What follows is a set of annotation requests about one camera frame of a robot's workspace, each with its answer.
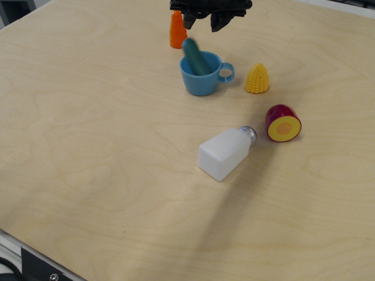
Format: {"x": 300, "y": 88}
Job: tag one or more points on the orange toy carrot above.
{"x": 177, "y": 31}

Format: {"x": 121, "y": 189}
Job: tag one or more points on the red yellow toy fruit half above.
{"x": 282, "y": 123}

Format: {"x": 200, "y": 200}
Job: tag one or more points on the white salt shaker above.
{"x": 221, "y": 154}

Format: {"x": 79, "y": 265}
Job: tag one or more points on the yellow toy corn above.
{"x": 257, "y": 79}

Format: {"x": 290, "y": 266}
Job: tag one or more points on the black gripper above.
{"x": 221, "y": 11}

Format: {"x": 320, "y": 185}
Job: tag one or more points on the green toy cucumber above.
{"x": 195, "y": 59}

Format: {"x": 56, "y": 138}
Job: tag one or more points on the blue plastic cup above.
{"x": 222, "y": 72}

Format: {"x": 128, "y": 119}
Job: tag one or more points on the black corner bracket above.
{"x": 36, "y": 266}

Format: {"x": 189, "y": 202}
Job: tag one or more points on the aluminium table frame rail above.
{"x": 11, "y": 249}

